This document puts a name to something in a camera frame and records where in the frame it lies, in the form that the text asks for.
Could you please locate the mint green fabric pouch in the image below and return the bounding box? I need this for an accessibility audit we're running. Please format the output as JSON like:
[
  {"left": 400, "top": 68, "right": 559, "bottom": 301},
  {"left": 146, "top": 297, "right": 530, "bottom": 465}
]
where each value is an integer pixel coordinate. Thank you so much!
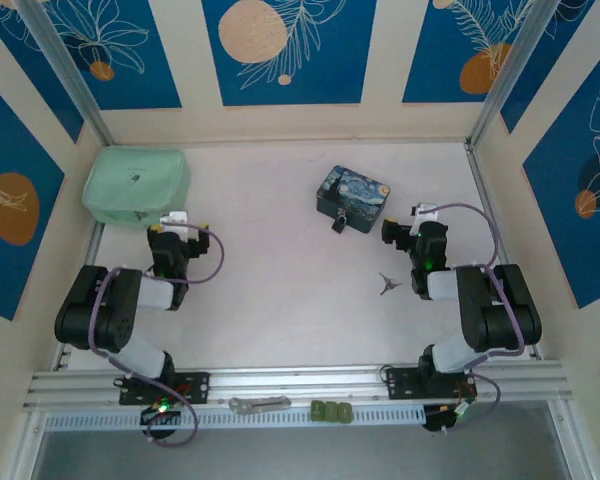
[{"left": 82, "top": 145, "right": 190, "bottom": 230}]

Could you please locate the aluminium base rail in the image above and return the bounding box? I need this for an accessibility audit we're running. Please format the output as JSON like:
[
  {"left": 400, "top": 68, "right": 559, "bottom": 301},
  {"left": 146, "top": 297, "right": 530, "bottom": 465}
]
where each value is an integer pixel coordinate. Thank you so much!
[{"left": 22, "top": 359, "right": 576, "bottom": 413}]

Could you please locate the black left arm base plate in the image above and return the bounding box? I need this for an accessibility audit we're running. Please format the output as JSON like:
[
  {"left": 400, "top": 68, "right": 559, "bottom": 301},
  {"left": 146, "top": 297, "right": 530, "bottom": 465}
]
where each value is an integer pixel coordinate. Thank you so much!
[{"left": 118, "top": 371, "right": 212, "bottom": 406}]

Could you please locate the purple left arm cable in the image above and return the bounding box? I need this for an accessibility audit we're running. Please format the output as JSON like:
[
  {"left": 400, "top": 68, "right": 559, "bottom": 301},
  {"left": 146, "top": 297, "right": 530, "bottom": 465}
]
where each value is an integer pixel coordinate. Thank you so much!
[{"left": 88, "top": 223, "right": 226, "bottom": 447}]

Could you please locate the silver metal bracket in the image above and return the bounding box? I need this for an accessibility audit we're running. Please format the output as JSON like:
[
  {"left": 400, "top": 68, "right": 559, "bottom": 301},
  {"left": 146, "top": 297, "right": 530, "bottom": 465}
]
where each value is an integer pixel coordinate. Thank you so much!
[{"left": 228, "top": 395, "right": 290, "bottom": 414}]

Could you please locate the starry night tin box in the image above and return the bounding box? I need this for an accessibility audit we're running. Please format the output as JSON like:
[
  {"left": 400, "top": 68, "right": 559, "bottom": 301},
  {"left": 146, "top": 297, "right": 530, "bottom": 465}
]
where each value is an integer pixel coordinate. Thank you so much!
[{"left": 315, "top": 164, "right": 392, "bottom": 235}]

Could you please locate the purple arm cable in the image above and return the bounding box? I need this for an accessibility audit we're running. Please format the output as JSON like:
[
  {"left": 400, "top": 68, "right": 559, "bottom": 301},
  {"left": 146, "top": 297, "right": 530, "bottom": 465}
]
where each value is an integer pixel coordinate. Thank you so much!
[
  {"left": 432, "top": 201, "right": 526, "bottom": 437},
  {"left": 88, "top": 223, "right": 226, "bottom": 447}
]

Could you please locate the white slotted cable duct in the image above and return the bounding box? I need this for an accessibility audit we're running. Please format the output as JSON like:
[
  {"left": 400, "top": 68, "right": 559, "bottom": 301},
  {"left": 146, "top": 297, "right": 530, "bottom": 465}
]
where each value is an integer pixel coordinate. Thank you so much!
[{"left": 43, "top": 402, "right": 427, "bottom": 433}]

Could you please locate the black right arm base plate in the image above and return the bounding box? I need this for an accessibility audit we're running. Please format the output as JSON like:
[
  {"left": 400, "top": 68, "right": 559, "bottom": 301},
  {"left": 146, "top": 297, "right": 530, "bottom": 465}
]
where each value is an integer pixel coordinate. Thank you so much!
[{"left": 385, "top": 365, "right": 479, "bottom": 401}]

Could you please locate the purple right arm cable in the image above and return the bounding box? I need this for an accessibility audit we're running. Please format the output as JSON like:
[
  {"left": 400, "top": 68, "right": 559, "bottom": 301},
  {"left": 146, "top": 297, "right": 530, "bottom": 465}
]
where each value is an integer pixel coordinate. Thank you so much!
[{"left": 432, "top": 201, "right": 526, "bottom": 437}]

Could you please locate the small metal key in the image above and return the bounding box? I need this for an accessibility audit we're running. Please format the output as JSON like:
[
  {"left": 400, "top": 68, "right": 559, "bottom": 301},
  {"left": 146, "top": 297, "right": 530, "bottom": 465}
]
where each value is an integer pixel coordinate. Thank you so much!
[{"left": 378, "top": 272, "right": 403, "bottom": 297}]

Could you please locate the aluminium frame post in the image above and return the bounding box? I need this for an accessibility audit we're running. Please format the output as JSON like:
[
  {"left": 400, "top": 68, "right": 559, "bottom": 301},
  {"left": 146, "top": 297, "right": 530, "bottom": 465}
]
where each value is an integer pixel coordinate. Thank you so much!
[
  {"left": 15, "top": 0, "right": 115, "bottom": 147},
  {"left": 465, "top": 0, "right": 557, "bottom": 147}
]

